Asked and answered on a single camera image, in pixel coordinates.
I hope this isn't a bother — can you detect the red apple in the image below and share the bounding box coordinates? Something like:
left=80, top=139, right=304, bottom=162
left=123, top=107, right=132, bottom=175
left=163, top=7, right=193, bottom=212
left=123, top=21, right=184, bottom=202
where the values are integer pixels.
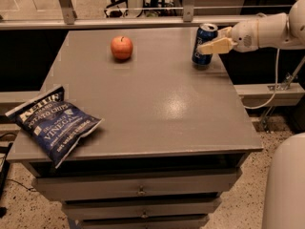
left=111, top=36, right=133, bottom=60

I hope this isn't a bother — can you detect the middle grey drawer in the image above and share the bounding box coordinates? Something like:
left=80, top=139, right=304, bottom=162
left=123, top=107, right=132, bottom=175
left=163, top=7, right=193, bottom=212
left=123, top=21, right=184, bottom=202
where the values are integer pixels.
left=62, top=197, right=221, bottom=220

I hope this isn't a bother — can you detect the metal railing beam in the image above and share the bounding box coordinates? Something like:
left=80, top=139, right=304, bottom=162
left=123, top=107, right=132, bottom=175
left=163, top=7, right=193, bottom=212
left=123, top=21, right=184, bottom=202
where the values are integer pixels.
left=0, top=14, right=259, bottom=31

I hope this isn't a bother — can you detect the grey drawer cabinet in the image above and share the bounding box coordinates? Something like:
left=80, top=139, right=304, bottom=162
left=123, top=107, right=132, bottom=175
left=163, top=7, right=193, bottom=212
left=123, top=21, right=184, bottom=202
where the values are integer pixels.
left=6, top=27, right=264, bottom=229

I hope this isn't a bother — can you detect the grey drawer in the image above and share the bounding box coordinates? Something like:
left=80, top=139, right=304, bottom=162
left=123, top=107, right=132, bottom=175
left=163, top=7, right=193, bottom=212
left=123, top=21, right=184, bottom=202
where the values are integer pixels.
left=81, top=215, right=209, bottom=229
left=32, top=168, right=242, bottom=201
left=62, top=197, right=221, bottom=220

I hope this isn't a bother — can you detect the bottom grey drawer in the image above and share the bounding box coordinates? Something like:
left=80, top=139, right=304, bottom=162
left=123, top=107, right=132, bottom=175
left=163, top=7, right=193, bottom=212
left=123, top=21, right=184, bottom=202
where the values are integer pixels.
left=81, top=215, right=209, bottom=229

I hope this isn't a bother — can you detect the black office chair base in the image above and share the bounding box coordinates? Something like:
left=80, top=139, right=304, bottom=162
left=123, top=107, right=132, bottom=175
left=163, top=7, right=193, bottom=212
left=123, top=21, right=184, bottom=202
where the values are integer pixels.
left=104, top=0, right=127, bottom=18

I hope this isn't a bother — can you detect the top grey drawer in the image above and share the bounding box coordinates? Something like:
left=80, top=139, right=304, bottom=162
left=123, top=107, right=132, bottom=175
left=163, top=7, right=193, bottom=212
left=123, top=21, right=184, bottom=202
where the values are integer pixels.
left=32, top=168, right=242, bottom=201

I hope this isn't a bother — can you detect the blue kettle chips bag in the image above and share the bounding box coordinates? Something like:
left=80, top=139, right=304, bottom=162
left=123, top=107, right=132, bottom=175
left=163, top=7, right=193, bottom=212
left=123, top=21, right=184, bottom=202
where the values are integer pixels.
left=5, top=86, right=102, bottom=169

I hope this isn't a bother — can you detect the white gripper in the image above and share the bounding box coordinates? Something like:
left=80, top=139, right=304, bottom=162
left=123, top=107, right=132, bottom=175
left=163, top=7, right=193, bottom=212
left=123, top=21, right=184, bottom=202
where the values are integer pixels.
left=197, top=19, right=258, bottom=54

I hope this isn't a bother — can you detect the white cable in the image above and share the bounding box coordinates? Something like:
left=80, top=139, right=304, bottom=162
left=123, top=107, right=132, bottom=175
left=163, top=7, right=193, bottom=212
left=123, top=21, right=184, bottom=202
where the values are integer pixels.
left=243, top=12, right=281, bottom=111

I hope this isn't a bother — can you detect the black cable on floor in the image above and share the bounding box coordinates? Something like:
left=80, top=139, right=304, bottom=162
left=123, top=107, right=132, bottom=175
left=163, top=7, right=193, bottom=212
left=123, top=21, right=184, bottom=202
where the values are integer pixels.
left=0, top=132, right=39, bottom=193

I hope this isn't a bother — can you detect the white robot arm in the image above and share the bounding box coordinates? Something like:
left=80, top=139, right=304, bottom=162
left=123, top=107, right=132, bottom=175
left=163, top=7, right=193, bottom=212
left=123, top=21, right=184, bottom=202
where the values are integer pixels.
left=197, top=0, right=305, bottom=54

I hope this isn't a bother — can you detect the blue pepsi can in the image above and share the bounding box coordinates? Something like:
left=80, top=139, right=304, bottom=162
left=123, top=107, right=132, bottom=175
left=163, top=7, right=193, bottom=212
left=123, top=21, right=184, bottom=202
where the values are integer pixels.
left=191, top=23, right=219, bottom=67

